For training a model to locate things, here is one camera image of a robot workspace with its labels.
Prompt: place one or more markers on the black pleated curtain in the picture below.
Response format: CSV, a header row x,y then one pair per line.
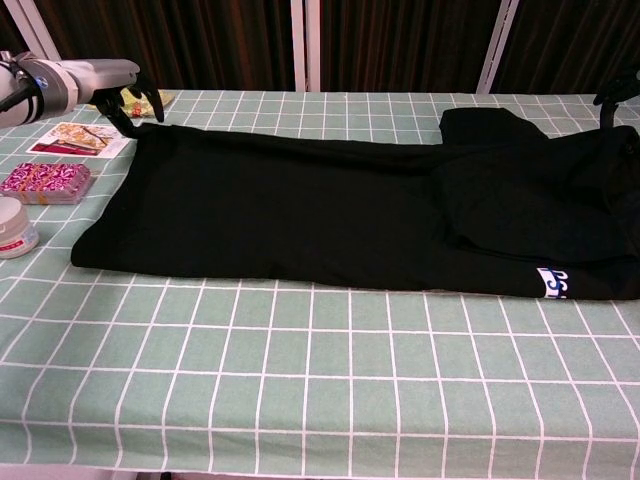
x,y
400,40
12,25
560,40
175,40

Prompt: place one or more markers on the white metal frame post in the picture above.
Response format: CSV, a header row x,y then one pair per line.
x,y
497,45
305,45
44,40

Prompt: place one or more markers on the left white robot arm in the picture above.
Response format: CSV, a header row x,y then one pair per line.
x,y
35,92

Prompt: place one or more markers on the green white checked tablecloth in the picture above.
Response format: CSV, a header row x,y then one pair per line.
x,y
300,390

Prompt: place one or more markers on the pink patterned card deck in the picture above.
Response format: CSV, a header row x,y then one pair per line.
x,y
45,182

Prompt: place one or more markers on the yellow green snack packet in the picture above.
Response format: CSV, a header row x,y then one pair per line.
x,y
150,102

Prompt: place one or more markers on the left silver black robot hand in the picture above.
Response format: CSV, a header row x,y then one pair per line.
x,y
105,74

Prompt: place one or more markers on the printed picture card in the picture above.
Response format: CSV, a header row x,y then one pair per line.
x,y
75,142

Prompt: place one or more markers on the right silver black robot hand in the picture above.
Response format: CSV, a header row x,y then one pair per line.
x,y
617,92

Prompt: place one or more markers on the black T-shirt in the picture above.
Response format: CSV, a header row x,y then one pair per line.
x,y
300,215

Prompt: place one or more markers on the white plastic jar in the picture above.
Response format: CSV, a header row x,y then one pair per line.
x,y
15,230

